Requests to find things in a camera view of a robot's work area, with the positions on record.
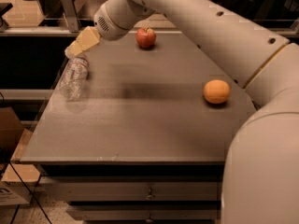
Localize grey drawer cabinet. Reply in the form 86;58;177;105
21;31;255;224

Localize brown cardboard box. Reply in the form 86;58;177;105
0;107;24;152

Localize lower drawer knob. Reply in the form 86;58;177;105
145;214;154;223

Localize left metal bracket post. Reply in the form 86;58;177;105
61;0;79;33

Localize drawer knob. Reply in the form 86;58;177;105
146;189;155;200
145;214;154;223

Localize orange fruit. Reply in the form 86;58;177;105
203;79;231;104

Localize red apple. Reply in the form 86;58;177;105
135;27;156;49

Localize upper drawer knob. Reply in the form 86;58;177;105
146;189;155;200

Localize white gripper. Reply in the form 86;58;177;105
64;0;153;59

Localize black cable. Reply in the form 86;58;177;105
8;161;53;224

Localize white labelled box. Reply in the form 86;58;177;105
0;182;31;206

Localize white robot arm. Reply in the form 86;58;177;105
65;0;299;224

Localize clear plastic water bottle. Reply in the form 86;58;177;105
59;57;89;101

